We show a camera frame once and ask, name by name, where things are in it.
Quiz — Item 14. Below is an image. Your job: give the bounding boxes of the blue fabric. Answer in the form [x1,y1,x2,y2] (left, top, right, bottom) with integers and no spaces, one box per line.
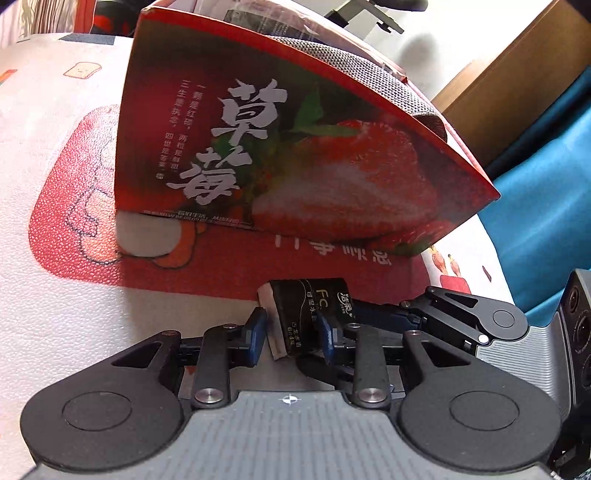
[480,70,590,326]

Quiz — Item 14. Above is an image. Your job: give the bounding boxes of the wooden cabinet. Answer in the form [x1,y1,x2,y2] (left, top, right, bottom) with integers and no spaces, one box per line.
[433,1,590,168]

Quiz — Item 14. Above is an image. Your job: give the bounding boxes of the black exercise bike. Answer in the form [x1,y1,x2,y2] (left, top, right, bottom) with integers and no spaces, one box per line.
[89,0,431,36]

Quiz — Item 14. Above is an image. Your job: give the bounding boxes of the cartoon printed table mat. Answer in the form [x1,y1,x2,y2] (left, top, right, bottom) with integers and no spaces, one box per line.
[1,34,511,479]

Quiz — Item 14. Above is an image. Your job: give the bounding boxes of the red strawberry cardboard box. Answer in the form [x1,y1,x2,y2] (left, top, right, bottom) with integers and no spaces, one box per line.
[114,3,499,255]

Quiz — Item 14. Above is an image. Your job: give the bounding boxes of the clear plastic packaged garment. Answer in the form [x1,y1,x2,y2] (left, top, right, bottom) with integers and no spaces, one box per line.
[193,0,407,81]

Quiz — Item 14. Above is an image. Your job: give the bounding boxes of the small black packet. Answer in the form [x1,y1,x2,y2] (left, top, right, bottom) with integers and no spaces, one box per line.
[257,278,356,362]

